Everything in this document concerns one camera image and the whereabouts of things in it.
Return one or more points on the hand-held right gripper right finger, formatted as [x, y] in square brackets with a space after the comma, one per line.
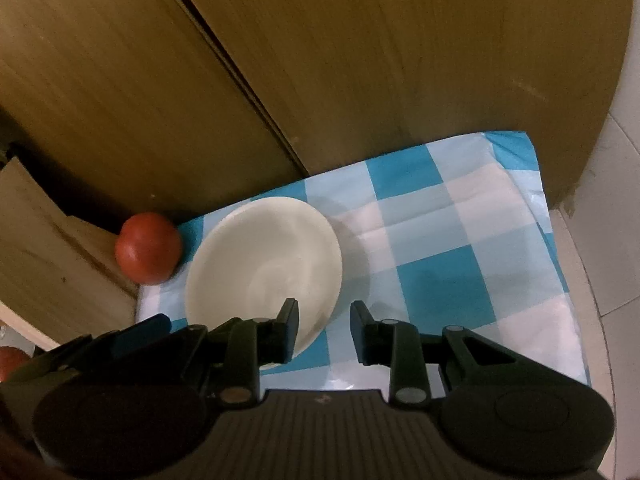
[358, 331]

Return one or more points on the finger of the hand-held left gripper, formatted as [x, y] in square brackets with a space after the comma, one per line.
[142, 332]

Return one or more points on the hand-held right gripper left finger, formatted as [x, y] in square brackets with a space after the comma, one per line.
[289, 327]

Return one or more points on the medium cream bowl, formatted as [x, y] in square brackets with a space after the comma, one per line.
[265, 260]

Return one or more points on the orange red apple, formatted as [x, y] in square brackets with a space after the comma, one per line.
[12, 363]

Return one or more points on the red tomato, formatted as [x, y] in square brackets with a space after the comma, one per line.
[149, 247]

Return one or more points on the blue white checkered tablecloth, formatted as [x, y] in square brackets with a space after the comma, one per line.
[450, 260]

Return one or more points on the wooden cutting board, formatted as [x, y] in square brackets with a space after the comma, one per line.
[50, 260]

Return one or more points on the wooden cabinet door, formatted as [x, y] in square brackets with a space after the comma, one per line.
[100, 85]
[400, 60]

